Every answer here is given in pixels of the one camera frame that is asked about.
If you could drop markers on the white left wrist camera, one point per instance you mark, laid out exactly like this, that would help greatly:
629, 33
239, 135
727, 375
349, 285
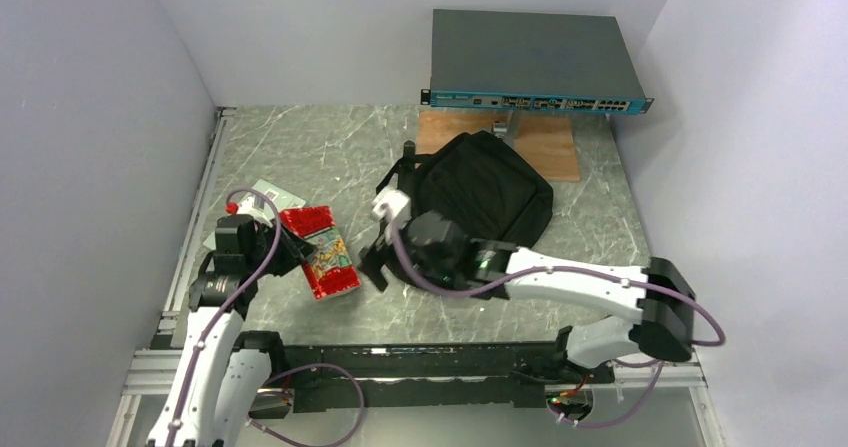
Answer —
257, 208

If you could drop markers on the wooden base board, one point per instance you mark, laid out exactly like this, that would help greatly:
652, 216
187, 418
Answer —
545, 142

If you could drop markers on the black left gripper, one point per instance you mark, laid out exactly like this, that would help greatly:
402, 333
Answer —
294, 252

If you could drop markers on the aluminium frame rail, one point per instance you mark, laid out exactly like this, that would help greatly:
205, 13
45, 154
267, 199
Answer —
151, 368

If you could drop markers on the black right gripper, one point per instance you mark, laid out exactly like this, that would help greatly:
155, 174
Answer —
373, 261

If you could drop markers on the red colourful book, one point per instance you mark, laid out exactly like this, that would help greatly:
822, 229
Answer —
329, 270

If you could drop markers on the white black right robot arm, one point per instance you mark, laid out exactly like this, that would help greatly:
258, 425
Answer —
648, 310

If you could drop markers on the grey notebook with label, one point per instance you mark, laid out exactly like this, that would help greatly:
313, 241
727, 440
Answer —
281, 199

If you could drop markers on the grey metal stand bracket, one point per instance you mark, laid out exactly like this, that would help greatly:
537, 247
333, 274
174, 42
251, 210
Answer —
508, 129

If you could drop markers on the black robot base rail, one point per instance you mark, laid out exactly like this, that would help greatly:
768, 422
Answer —
520, 374

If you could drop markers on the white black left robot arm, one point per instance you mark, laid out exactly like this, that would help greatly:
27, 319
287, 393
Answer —
222, 366

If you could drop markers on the teal network switch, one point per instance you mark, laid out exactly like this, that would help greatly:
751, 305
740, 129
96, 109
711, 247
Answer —
540, 62

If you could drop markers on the black student backpack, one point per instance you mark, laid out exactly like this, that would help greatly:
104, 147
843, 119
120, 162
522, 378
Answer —
486, 187

